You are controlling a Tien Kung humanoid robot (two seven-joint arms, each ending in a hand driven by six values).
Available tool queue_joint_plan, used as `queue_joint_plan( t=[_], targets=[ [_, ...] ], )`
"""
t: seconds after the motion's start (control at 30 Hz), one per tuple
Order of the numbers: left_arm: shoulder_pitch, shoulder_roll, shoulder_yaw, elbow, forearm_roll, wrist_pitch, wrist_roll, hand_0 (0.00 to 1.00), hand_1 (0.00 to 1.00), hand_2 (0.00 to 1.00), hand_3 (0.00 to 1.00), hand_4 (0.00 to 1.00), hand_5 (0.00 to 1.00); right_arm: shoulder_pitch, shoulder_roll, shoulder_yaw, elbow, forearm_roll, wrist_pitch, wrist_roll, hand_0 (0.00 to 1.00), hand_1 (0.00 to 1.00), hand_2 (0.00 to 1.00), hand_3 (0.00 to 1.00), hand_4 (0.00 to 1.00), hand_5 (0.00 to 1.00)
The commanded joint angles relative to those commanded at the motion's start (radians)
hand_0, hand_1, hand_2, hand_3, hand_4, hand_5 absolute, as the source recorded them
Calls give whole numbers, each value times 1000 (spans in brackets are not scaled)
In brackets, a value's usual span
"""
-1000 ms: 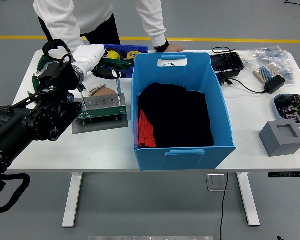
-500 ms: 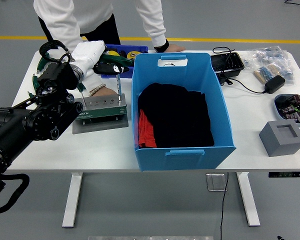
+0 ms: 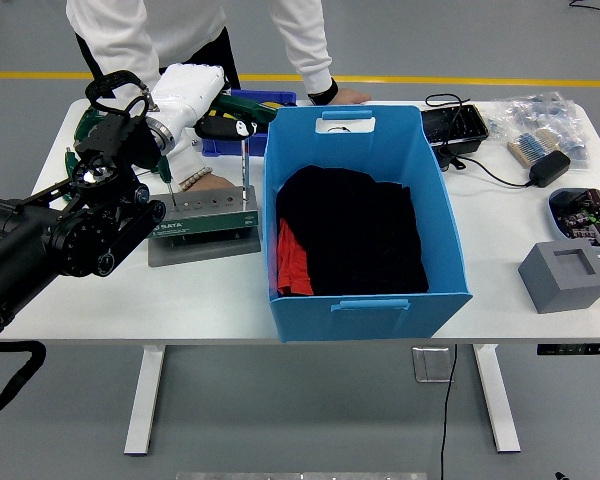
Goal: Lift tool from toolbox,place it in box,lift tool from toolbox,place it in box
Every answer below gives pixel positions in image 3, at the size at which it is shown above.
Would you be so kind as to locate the black cloth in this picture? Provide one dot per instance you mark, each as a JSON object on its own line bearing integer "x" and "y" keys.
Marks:
{"x": 360, "y": 230}

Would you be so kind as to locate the small black charger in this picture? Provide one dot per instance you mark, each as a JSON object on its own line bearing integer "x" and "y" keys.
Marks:
{"x": 567, "y": 202}

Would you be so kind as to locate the black power adapter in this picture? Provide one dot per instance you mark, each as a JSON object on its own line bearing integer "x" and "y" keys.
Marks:
{"x": 550, "y": 169}

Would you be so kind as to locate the person's right forearm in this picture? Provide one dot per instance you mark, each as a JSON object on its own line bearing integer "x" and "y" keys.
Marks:
{"x": 185, "y": 155}

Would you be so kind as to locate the person's right hand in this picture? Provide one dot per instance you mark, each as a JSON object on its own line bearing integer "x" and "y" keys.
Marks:
{"x": 210, "y": 182}

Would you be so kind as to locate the yellow tape measure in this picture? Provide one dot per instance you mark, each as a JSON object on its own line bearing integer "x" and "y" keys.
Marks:
{"x": 271, "y": 105}

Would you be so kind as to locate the metal floor socket plate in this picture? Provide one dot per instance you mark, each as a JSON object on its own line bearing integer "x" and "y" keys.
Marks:
{"x": 432, "y": 365}

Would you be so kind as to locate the circuit board with green parts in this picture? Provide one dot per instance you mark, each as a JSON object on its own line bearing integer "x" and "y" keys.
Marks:
{"x": 587, "y": 227}

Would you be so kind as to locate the black table control panel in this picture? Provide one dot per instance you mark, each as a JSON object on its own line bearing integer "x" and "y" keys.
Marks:
{"x": 575, "y": 349}

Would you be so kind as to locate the black plastic tray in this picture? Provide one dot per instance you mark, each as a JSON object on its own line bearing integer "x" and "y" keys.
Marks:
{"x": 452, "y": 125}

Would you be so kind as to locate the red cloth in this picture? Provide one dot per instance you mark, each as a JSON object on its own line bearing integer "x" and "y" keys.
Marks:
{"x": 292, "y": 265}

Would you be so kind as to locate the clear bag of blue components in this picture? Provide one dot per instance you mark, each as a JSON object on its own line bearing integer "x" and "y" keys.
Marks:
{"x": 540, "y": 112}

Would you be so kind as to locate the yellow floor tape line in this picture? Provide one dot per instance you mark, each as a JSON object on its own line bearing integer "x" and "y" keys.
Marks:
{"x": 430, "y": 79}

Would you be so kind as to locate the green steel tool holder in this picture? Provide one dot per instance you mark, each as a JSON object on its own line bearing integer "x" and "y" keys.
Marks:
{"x": 205, "y": 225}

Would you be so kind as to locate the person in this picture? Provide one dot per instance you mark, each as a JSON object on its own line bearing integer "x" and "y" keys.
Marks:
{"x": 180, "y": 25}

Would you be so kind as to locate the white bowl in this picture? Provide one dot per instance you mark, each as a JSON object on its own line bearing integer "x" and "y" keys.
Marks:
{"x": 555, "y": 220}

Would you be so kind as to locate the person's left forearm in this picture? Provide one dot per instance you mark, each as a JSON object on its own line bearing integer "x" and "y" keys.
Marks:
{"x": 310, "y": 55}

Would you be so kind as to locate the white table leg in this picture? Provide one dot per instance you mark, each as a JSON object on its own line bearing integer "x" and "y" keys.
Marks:
{"x": 495, "y": 395}
{"x": 147, "y": 390}

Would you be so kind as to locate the taped resistor strip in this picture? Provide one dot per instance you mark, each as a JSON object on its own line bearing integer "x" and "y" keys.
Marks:
{"x": 532, "y": 146}

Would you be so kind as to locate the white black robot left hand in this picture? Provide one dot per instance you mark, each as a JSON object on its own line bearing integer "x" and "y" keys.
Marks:
{"x": 185, "y": 92}

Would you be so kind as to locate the large blue plastic box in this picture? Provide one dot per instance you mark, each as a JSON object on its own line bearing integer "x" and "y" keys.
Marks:
{"x": 370, "y": 320}

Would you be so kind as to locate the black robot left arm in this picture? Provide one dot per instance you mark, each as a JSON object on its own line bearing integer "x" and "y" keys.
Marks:
{"x": 20, "y": 240}

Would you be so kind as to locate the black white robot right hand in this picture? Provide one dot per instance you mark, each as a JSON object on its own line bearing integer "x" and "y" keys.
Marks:
{"x": 561, "y": 476}

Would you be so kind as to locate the person's left hand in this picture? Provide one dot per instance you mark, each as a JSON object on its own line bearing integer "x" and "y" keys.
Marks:
{"x": 350, "y": 96}

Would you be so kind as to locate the small blue parts bin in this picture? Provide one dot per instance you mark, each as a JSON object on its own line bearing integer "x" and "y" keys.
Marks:
{"x": 240, "y": 149}

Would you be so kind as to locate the grey foam block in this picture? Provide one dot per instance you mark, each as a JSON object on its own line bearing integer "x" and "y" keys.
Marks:
{"x": 555, "y": 290}

